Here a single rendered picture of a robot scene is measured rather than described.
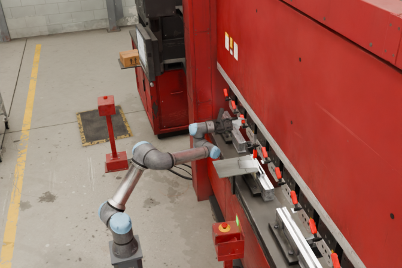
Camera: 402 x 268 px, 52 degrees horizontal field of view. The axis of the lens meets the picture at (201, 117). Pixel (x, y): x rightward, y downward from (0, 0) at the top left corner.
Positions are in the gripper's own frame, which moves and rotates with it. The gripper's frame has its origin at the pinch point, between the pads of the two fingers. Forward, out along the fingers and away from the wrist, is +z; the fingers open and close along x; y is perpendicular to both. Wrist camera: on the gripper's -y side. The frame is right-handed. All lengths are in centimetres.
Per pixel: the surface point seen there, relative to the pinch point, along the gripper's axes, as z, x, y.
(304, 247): 7, 25, 86
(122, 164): -83, -186, -43
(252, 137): 2.6, 3.0, 14.7
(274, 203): 9, -10, 55
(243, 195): -6.6, -17.5, 45.3
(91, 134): -117, -239, -103
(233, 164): -8.3, -17.8, 24.2
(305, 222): 2, 49, 76
